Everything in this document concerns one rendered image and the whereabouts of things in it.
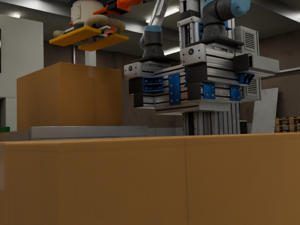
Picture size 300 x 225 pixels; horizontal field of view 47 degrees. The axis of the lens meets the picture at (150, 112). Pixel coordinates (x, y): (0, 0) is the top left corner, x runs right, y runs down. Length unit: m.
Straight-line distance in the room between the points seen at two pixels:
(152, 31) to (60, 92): 0.75
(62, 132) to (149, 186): 1.35
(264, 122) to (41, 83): 10.95
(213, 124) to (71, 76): 0.85
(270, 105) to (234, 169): 12.08
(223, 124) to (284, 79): 10.74
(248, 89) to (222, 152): 1.76
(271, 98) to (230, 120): 10.55
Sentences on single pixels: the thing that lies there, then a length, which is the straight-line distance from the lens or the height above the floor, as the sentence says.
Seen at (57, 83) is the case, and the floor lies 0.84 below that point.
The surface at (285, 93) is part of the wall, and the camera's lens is 12.72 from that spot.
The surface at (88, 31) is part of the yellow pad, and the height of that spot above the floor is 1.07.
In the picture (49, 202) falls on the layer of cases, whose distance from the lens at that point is 0.39.
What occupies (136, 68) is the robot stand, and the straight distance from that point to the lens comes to 2.07.
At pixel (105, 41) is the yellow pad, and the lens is 1.95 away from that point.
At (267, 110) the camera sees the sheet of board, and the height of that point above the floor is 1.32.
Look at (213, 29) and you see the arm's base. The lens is 1.89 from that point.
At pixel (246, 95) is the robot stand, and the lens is 2.25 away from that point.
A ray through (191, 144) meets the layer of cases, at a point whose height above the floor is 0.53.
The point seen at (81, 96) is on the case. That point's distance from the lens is 1.89.
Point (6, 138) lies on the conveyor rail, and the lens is 2.05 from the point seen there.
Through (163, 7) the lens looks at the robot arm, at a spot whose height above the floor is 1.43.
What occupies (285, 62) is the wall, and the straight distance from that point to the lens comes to 12.85.
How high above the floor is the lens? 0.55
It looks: 4 degrees up
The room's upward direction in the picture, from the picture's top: 2 degrees counter-clockwise
